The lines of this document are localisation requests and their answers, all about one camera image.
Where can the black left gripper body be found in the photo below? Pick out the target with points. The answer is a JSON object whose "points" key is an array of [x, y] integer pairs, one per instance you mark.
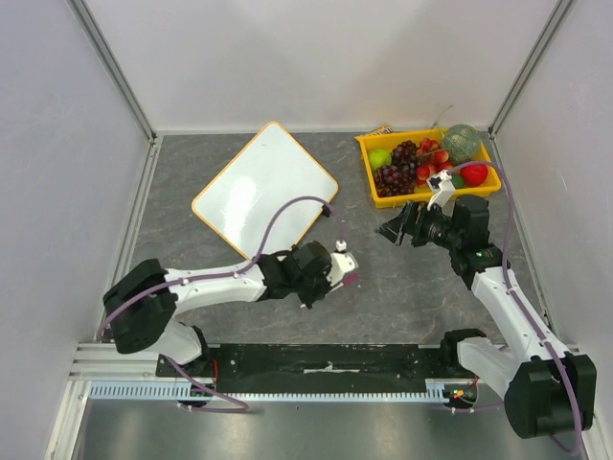
{"points": [[319, 288]]}

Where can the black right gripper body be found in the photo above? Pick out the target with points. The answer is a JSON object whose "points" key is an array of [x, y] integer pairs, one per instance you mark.
{"points": [[408, 223]]}

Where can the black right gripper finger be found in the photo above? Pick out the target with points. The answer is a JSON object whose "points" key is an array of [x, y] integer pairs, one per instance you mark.
{"points": [[404, 216], [393, 234]]}

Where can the white purple marker pen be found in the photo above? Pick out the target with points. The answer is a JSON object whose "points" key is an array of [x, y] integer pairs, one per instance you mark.
{"points": [[350, 279]]}

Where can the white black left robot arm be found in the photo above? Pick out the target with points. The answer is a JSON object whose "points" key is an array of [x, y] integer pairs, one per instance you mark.
{"points": [[142, 308]]}

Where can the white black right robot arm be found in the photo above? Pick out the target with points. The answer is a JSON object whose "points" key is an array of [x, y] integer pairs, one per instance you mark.
{"points": [[544, 387]]}

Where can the dark purple grape bunch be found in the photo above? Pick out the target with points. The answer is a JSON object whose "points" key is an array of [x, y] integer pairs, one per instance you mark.
{"points": [[395, 181]]}

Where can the yellow plastic fruit tray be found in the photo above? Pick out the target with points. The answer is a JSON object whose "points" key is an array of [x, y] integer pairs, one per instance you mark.
{"points": [[387, 140]]}

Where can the green mango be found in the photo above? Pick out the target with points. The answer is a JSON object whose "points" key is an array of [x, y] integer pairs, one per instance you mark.
{"points": [[458, 182]]}

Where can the green apple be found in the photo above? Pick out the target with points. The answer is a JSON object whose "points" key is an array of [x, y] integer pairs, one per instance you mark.
{"points": [[379, 158]]}

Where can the red apple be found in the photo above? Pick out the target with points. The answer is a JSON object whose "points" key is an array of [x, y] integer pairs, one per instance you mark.
{"points": [[474, 175]]}

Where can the green netted melon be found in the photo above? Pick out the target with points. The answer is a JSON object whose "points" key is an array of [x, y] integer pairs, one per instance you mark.
{"points": [[462, 143]]}

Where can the yellow snack packet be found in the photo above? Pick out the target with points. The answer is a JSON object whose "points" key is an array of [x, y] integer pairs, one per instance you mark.
{"points": [[381, 130]]}

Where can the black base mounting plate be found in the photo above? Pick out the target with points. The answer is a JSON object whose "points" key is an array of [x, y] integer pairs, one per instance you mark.
{"points": [[322, 366]]}

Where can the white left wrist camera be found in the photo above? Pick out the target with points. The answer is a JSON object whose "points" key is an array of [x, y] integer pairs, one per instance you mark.
{"points": [[343, 263]]}

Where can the white slotted cable duct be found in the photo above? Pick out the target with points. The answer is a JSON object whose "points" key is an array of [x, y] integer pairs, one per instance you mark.
{"points": [[431, 391]]}

